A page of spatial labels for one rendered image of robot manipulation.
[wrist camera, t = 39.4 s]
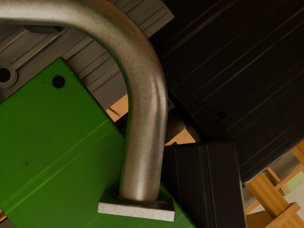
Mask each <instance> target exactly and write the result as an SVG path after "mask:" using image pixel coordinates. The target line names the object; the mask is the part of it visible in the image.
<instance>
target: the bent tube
mask: <svg viewBox="0 0 304 228"><path fill-rule="evenodd" d="M0 24H22V25H51V26H61V27H66V28H70V29H73V30H76V31H79V32H81V33H83V34H85V35H87V36H89V37H90V38H92V39H93V40H95V41H96V42H97V43H99V44H100V45H101V46H102V47H103V48H104V49H105V50H106V51H107V52H108V53H109V54H110V56H111V57H112V58H113V59H114V61H115V62H116V64H117V66H118V67H119V69H120V71H121V73H122V76H123V79H124V82H125V85H126V89H127V94H128V119H127V127H126V134H125V142H124V150H123V161H122V169H121V177H120V184H119V191H112V190H105V191H104V193H103V195H102V196H101V198H100V200H99V202H98V208H97V212H98V213H105V214H115V215H123V216H131V217H139V218H147V219H158V220H165V221H174V220H175V214H176V211H175V207H174V203H173V199H172V198H170V197H162V196H159V188H160V180H161V172H162V161H163V154H164V146H165V138H166V128H167V120H168V92H167V85H166V79H165V75H164V72H163V68H162V65H161V63H160V60H159V58H158V56H157V53H156V51H155V49H154V48H153V46H152V44H151V42H150V41H149V39H148V38H147V36H146V35H145V33H144V32H143V31H142V30H141V29H140V27H139V26H138V25H137V24H136V23H135V22H134V21H133V20H132V19H131V18H130V17H129V16H128V15H127V14H126V13H125V12H123V11H122V10H121V9H120V8H119V7H117V6H116V5H114V4H113V3H111V2H109V1H108V0H0Z"/></svg>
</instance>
